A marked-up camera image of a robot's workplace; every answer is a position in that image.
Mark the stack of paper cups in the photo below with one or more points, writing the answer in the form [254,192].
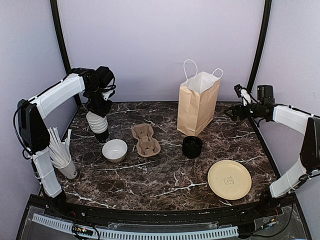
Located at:
[99,126]

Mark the brown paper bag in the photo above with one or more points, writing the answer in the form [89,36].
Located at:
[197,100]

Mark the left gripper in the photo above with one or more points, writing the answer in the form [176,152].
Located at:
[103,110]

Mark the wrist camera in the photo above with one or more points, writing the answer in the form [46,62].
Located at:
[243,94]
[108,92]

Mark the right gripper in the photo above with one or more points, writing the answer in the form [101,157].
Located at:
[235,108]

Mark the black frame post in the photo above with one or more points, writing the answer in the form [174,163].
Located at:
[260,44]
[59,35]

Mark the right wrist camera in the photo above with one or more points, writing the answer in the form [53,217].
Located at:
[243,94]

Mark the cup of wrapped straws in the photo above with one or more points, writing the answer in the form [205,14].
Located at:
[59,152]

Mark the right black frame post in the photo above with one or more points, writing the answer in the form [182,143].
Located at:
[260,44]

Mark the yellow plate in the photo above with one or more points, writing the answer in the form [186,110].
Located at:
[229,180]

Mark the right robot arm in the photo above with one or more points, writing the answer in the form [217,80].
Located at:
[294,136]

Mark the cardboard cup carrier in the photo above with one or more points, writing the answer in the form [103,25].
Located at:
[146,146]

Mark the white ceramic bowl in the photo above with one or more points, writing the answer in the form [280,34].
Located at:
[115,150]

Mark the stack of black lids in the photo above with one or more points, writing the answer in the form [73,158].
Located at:
[192,147]

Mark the white cable duct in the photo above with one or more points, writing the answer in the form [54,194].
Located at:
[121,231]

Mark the left black frame post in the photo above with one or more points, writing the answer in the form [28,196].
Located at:
[59,35]

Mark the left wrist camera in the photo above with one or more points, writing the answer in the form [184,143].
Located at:
[108,92]

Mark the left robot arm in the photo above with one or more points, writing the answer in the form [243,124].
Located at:
[28,120]

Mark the black front rail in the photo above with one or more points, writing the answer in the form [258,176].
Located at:
[243,214]

